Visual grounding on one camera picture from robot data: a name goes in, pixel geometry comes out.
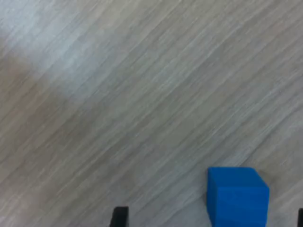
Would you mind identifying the blue cube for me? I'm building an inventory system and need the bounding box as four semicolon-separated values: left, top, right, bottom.
207;166;270;227

